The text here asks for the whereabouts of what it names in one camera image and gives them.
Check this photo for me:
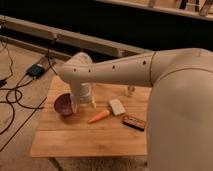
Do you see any wooden table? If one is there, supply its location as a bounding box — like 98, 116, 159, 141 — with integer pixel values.
30, 76, 150, 158

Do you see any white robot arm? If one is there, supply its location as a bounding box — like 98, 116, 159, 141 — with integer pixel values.
59, 48, 213, 171

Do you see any orange carrot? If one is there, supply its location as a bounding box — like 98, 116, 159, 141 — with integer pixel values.
87, 110, 110, 124

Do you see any black orange rectangular box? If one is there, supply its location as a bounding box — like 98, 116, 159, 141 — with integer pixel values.
122, 115, 146, 131

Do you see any long wooden shelf rail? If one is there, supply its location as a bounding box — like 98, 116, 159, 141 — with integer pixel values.
0, 15, 149, 57

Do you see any purple ceramic bowl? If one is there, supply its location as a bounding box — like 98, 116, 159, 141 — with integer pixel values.
54, 93, 73, 116

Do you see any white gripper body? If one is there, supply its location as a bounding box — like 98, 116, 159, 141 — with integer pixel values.
70, 83, 93, 104

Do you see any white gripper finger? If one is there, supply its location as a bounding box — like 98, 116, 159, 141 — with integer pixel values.
89, 99, 97, 109
71, 102, 78, 114

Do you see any black floor cable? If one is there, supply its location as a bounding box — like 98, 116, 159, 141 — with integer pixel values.
0, 36, 58, 153

